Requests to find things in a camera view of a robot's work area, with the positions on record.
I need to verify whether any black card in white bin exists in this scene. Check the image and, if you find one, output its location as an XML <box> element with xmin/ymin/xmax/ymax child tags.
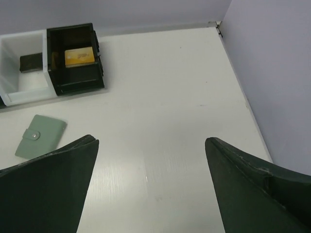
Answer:
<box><xmin>19</xmin><ymin>53</ymin><xmax>43</xmax><ymax>73</ymax></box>

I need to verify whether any white middle bin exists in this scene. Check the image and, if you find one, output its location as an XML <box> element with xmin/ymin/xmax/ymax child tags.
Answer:
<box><xmin>0</xmin><ymin>30</ymin><xmax>57</xmax><ymax>106</ymax></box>

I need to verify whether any green card holder wallet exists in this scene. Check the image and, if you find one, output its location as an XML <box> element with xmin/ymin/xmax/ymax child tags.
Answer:
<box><xmin>15</xmin><ymin>115</ymin><xmax>67</xmax><ymax>160</ymax></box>

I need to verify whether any black right bin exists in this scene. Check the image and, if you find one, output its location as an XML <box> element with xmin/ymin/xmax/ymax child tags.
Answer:
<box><xmin>47</xmin><ymin>23</ymin><xmax>104</xmax><ymax>96</ymax></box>

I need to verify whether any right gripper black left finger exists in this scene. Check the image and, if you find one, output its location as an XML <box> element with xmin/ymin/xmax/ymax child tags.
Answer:
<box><xmin>0</xmin><ymin>135</ymin><xmax>99</xmax><ymax>233</ymax></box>

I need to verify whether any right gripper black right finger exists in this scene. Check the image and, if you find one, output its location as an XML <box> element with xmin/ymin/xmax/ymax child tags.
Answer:
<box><xmin>205</xmin><ymin>137</ymin><xmax>311</xmax><ymax>233</ymax></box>

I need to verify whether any gold credit card in bin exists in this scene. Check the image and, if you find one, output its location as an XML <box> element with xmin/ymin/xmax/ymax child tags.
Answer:
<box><xmin>65</xmin><ymin>47</ymin><xmax>95</xmax><ymax>67</ymax></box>

